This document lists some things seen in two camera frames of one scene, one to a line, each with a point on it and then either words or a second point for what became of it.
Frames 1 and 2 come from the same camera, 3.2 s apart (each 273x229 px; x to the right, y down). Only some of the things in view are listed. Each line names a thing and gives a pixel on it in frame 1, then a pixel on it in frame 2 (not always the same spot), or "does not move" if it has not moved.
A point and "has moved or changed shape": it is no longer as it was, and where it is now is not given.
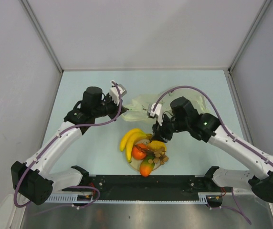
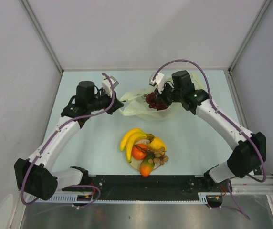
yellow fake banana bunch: x=130 y=138 does not move
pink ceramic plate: x=136 y=164 does not move
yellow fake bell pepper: x=155 y=145 does not move
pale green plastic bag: x=138 y=108 has moved or changed shape
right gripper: x=160 y=131 → x=161 y=96
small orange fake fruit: x=145 y=167 does not move
